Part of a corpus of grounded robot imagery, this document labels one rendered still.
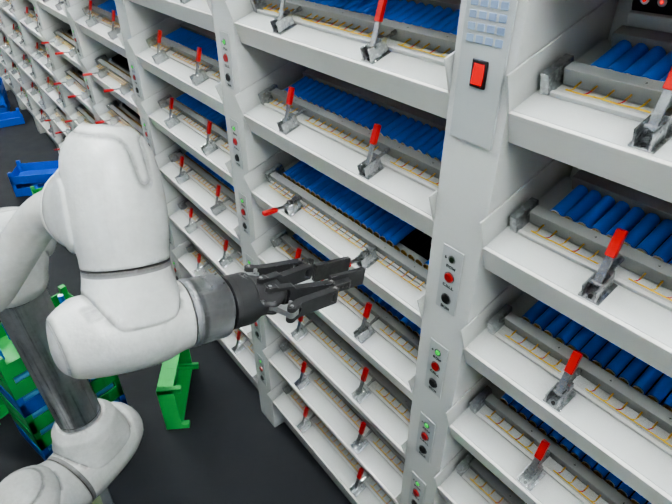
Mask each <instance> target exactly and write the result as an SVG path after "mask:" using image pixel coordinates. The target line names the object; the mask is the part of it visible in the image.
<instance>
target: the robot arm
mask: <svg viewBox="0 0 672 504"><path fill-rule="evenodd" d="M58 161H59V169H57V170H56V172H55V173H54V174H53V175H52V176H51V177H50V178H49V179H48V181H47V182H46V183H45V185H44V187H43V189H42V191H40V192H38V193H36V194H34V195H33V196H31V197H30V198H28V199H27V200H26V201H25V202H24V203H23V204H22V205H21V206H20V207H3V208H0V321H1V322H2V324H3V326H4V328H5V330H6V332H7V333H8V335H9V337H10V339H11V341H12V343H13V344H14V346H15V348H16V350H17V352H18V354H19V355H20V357H21V359H22V361H23V363H24V365H25V366H26V368H27V370H28V372H29V374H30V376H31V377H32V379H33V381H34V383H35V385H36V387H37V388H38V390H39V392H40V394H41V396H42V398H43V399H44V401H45V403H46V405H47V407H48V409H49V410H50V412H51V414H52V416H53V418H54V420H55V422H54V424H53V427H52V430H51V438H52V451H53V453H52V454H51V455H50V456H49V458H48V459H47V460H46V461H44V462H42V463H40V464H38V465H31V466H27V467H24V468H21V469H19V470H16V471H14V472H13V473H11V474H9V475H8V476H7V477H5V478H4V479H3V480H2V481H1V482H0V504H91V503H92V502H93V501H94V500H95V499H96V498H97V496H99V495H100V494H101V493H102V492H103V491H104V490H105V489H106V488H107V487H108V486H109V485H110V484H111V482H112V481H113V480H114V479H115V478H116V477H117V476H118V475H119V473H120V472H121V471H122V470H123V469H124V467H125V466H126V465H127V464H128V462H129V461H130V460H131V458H132V457H133V456H134V454H135V452H136V450H137V449H138V447H139V444H140V442H141V439H142V436H143V431H144V428H143V421H142V419H141V417H140V415H139V414H138V412H137V411H136V410H135V409H133V408H132V407H131V406H129V405H127V404H125V403H122V402H110V401H108V400H105V399H101V398H97V397H96V395H95V393H94V391H93V389H92V386H91V384H90V382H89V380H88V379H94V378H102V377H108V376H114V375H119V374H124V373H129V372H133V371H137V370H141V369H144V368H148V367H151V366H154V365H157V364H160V363H162V362H165V361H167V360H169V359H172V358H173V357H175V356H176V355H178V354H179V353H181V352H183V351H185V350H187V349H190V348H192V347H198V346H201V345H202V344H205V343H209V342H212V341H215V340H219V339H222V338H225V337H228V336H229V335H230V334H231V333H232V332H233V330H234V329H238V328H241V327H244V326H248V325H251V324H254V323H255V322H256V321H257V320H258V319H259V318H260V317H261V316H263V315H275V314H277V313H279V314H281V315H284V316H286V322H287V323H293V322H295V321H296V320H297V319H298V318H299V317H301V316H304V315H306V314H309V313H312V312H314V311H317V310H320V309H322V308H325V307H328V306H330V305H333V304H336V303H337V298H338V292H340V291H343V290H348V289H349V288H352V287H355V286H359V285H362V284H363V280H364V275H365V270H366V269H365V268H364V267H359V268H355V269H352V270H349V265H350V260H351V258H350V257H348V256H346V257H342V258H337V259H333V260H329V261H324V262H320V263H315V264H314V260H313V259H311V258H308V260H307V263H304V262H303V261H304V260H303V259H301V258H297V259H290V260H284V261H278V262H272V263H266V264H260V265H253V264H247V265H245V266H244V272H238V273H233V274H228V275H224V276H219V275H218V274H217V273H209V274H204V275H199V276H195V277H190V278H182V279H178V280H176V278H175V275H174V272H173V269H172V265H171V259H170V249H169V239H170V228H169V217H168V209H167V203H166V197H165V192H164V187H163V182H162V178H161V174H160V171H159V168H158V165H157V162H156V159H155V157H154V154H153V152H152V150H151V148H150V146H149V144H148V143H147V141H146V140H145V138H144V137H143V136H141V135H139V134H138V133H137V132H136V131H135V130H134V129H133V128H131V127H129V126H122V125H107V124H81V125H79V126H77V127H76V128H75V129H74V130H73V131H72V132H70V133H69V134H68V135H67V137H66V139H65V141H64V143H63V145H62V148H61V151H60V154H59V160H58ZM57 242H58V243H59V244H61V245H63V246H65V247H66V248H67V250H68V251H69V252H71V253H73V254H76V256H77V259H78V264H79V268H80V275H81V295H79V296H75V297H71V298H69V299H67V300H65V301H64V302H63V303H61V304H60V305H59V306H58V307H57V308H55V306H54V304H53V302H52V300H51V297H50V295H49V293H48V291H47V289H46V288H47V285H48V281H49V256H50V255H52V254H53V252H54V250H55V248H56V244H57ZM294 265H295V267H294V268H293V266H294ZM311 277H312V281H314V282H310V283H303V284H298V283H301V282H304V281H306V280H309V279H311ZM325 279H328V280H325ZM321 280H323V281H321Z"/></svg>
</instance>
